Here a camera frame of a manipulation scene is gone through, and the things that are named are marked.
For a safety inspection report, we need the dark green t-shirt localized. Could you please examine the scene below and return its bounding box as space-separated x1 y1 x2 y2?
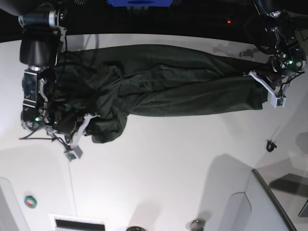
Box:
55 45 268 143

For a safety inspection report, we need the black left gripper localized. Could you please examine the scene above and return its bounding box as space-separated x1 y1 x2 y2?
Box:
249 56 300 108

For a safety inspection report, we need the round metal knob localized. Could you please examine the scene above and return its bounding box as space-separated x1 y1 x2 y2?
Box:
190 218 206 231

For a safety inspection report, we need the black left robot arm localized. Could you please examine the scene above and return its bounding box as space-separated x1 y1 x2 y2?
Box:
244 0 307 108

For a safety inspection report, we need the green red tape roll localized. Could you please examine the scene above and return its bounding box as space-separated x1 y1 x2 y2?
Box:
24 195 37 208

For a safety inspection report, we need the small black clip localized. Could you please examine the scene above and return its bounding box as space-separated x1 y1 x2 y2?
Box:
266 140 277 153

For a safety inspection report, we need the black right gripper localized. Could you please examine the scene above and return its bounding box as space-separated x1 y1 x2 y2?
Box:
45 110 99 162

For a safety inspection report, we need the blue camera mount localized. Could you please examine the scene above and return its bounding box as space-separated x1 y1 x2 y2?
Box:
107 0 173 7

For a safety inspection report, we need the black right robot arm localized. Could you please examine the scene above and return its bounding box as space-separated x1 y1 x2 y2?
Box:
0 0 96 161

